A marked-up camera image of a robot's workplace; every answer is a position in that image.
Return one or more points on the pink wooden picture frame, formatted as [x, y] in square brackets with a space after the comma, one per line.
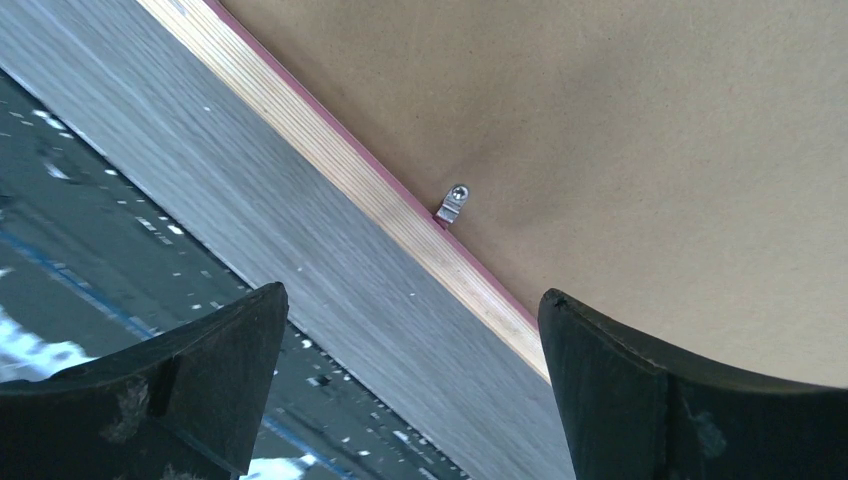
[239, 60]

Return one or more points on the metal frame turn clip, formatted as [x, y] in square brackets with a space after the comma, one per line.
[452, 204]

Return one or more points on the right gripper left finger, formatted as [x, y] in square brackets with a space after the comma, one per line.
[186, 404]

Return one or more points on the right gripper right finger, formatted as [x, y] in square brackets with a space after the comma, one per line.
[636, 407]

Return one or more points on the brown frame backing board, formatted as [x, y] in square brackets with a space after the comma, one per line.
[680, 166]

